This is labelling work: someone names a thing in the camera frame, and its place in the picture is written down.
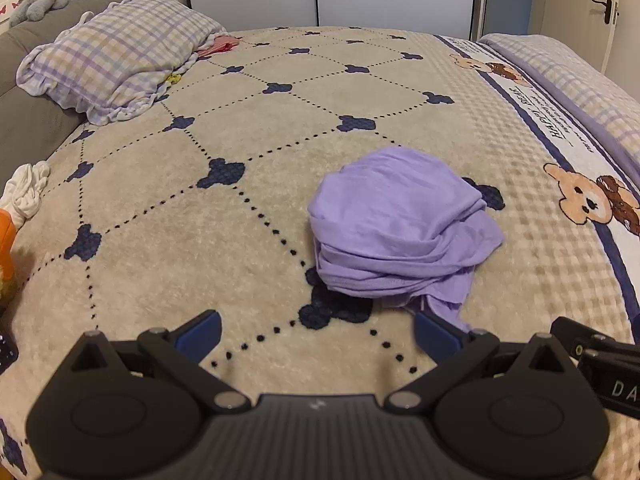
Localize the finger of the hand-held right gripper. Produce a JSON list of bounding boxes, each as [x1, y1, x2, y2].
[[550, 317, 640, 361]]

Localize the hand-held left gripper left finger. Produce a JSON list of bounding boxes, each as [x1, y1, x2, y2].
[[60, 310, 253, 413]]

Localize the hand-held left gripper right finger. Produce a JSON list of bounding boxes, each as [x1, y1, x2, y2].
[[386, 311, 581, 413]]

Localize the purple pants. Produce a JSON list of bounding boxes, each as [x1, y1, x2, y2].
[[307, 146, 505, 333]]

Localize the orange plush toy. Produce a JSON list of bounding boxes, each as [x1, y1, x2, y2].
[[0, 207, 18, 311]]

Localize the white crumpled cloth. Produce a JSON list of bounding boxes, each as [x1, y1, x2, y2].
[[0, 161, 51, 231]]

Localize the purple plaid quilt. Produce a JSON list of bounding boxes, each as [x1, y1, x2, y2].
[[477, 32, 640, 186]]

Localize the grey upholstered headboard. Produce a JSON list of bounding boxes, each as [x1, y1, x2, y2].
[[0, 0, 153, 181]]

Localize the pink cloth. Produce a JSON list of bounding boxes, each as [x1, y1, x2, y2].
[[195, 34, 240, 58]]

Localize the plaid ruffled pillow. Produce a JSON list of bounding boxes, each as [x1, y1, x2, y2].
[[17, 0, 228, 126]]

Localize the white room door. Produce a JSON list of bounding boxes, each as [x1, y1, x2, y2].
[[530, 0, 640, 78]]

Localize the blue door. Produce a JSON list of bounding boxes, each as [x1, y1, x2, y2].
[[486, 0, 535, 41]]

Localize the black door handle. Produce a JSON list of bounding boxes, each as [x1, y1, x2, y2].
[[592, 0, 620, 25]]

